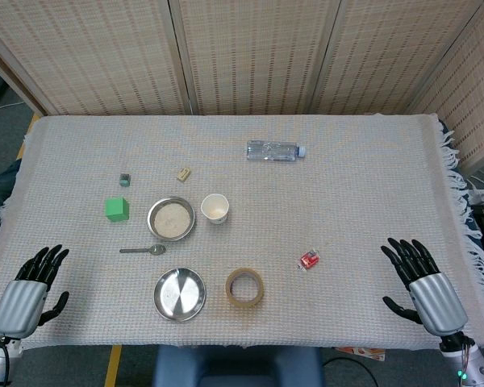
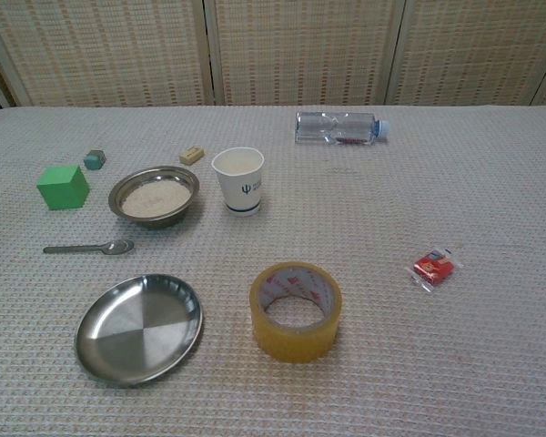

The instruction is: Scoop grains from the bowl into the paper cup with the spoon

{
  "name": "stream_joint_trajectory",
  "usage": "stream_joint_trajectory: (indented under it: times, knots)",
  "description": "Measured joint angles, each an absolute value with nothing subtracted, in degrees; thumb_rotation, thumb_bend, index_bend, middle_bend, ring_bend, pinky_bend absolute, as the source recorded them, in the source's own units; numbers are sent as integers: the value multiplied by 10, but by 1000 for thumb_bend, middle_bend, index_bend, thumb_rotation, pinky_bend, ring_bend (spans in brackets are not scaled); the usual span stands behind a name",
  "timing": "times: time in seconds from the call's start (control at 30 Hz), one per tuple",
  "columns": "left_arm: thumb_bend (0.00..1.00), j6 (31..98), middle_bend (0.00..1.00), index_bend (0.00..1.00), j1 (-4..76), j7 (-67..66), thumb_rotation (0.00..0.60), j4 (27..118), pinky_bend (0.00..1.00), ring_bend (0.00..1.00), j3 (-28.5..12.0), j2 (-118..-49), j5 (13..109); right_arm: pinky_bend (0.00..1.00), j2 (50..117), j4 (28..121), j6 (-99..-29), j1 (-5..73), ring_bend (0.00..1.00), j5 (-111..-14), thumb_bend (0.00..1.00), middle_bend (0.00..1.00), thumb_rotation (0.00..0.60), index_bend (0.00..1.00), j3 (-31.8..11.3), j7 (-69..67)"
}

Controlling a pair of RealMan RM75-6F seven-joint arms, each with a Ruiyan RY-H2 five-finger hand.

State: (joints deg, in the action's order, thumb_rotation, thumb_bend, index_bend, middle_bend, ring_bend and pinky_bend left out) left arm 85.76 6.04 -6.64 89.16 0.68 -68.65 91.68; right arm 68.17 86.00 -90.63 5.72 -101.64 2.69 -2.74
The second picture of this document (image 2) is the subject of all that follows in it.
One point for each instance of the steel bowl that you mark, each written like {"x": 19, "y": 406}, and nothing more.
{"x": 155, "y": 222}

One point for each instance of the white paper cup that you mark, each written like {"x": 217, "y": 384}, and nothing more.
{"x": 241, "y": 191}

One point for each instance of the small beige block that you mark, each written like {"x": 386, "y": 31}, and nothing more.
{"x": 191, "y": 155}

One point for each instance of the clear plastic water bottle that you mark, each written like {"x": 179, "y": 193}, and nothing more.
{"x": 327, "y": 127}

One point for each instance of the red snack packet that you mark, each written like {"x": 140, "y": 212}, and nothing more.
{"x": 432, "y": 267}

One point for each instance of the woven beige tablecloth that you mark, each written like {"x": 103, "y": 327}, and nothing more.
{"x": 391, "y": 205}

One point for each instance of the metal spoon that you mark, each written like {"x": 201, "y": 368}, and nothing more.
{"x": 118, "y": 246}

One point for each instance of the small teal cube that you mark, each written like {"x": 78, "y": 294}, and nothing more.
{"x": 94, "y": 160}

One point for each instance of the round steel plate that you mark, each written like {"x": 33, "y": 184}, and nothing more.
{"x": 136, "y": 332}

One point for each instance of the large green cube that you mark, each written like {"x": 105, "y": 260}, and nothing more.
{"x": 61, "y": 189}

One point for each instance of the clear packing tape roll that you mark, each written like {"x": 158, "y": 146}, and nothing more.
{"x": 291, "y": 342}

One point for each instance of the bamboo folding screen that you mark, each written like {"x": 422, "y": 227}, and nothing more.
{"x": 300, "y": 45}

